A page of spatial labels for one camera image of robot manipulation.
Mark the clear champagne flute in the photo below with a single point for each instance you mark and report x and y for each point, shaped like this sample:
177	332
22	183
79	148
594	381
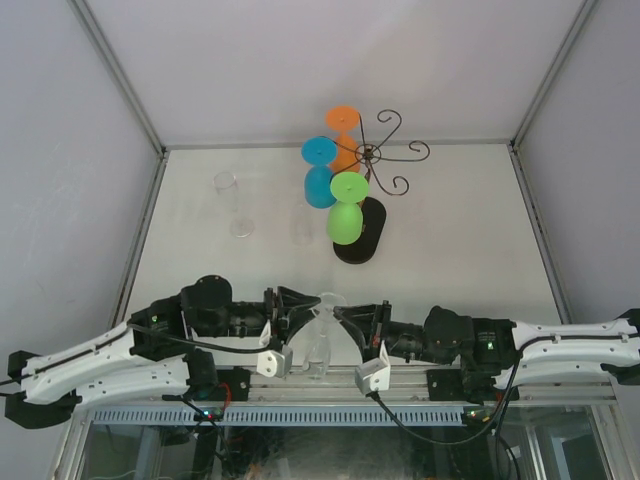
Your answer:
318	354
226	186

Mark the aluminium front frame rail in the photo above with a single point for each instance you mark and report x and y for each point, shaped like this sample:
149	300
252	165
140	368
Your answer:
408	385

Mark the blue plastic wine glass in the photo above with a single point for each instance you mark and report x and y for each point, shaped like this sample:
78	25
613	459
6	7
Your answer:
319	152

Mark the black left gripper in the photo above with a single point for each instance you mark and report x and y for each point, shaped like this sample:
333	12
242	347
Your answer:
286	300

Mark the clear champagne flute front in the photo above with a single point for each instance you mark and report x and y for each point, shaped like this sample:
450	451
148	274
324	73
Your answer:
318	354

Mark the clear champagne flute back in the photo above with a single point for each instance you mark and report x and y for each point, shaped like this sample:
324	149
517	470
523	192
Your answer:
226	186

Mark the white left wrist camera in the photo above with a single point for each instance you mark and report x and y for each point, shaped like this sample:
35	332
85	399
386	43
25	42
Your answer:
275	358

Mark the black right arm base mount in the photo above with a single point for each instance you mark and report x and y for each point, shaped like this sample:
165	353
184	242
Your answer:
451	385

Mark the orange plastic wine glass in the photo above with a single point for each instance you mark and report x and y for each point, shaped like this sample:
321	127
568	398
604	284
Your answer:
342	120

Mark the green plastic wine glass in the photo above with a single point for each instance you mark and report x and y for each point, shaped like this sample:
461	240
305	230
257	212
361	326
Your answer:
345	219

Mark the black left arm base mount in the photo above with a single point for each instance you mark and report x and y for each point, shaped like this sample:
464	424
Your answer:
233	385

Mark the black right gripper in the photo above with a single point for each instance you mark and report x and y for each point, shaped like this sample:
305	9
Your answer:
367	313

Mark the blue slotted cable duct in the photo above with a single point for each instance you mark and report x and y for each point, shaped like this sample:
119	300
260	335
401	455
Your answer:
281	416

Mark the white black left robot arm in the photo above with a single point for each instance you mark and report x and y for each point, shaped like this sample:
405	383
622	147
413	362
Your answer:
165	350

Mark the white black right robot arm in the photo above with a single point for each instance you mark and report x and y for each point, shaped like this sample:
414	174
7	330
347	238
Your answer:
499	353

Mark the clear upside-down glass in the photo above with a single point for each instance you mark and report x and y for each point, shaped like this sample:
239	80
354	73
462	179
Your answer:
301	224

